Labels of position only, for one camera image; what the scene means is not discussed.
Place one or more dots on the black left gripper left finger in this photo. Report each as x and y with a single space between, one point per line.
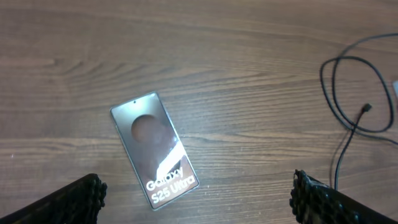
76 203

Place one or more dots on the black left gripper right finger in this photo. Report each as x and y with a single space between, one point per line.
315 202

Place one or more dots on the Galaxy S25 Ultra smartphone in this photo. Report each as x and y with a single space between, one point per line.
154 149

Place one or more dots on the white power strip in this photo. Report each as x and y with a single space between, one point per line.
395 87

